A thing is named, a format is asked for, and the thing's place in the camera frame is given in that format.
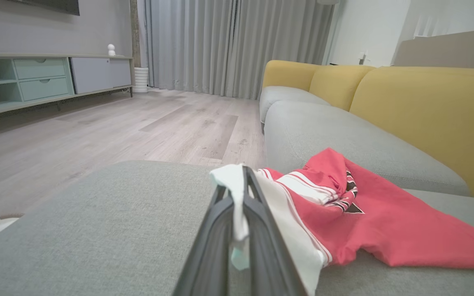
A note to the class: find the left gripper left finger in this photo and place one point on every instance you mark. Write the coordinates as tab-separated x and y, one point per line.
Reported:
212	255

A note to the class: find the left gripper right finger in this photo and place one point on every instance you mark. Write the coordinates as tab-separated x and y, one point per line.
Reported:
266	255

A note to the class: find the red jersey with number print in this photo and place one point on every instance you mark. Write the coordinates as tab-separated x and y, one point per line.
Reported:
385	222

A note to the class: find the grey sofa seat cushion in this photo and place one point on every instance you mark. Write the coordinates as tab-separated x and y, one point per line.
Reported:
323	131
282	95

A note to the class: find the white ribbed vase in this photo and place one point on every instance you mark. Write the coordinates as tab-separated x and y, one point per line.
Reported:
140	80

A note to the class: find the grey pleated curtain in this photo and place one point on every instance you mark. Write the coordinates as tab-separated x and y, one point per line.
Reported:
228	41

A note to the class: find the small white figurine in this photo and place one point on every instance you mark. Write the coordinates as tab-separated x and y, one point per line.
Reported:
111	50

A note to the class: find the grey tv cabinet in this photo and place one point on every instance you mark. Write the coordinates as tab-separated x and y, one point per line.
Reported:
43	78

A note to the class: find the white slatted rack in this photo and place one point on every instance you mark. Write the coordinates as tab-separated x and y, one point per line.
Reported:
430	26

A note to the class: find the black television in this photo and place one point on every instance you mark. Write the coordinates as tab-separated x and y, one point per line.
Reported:
52	5

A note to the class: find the white wall plug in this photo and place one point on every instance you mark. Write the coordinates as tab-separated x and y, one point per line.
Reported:
363	58

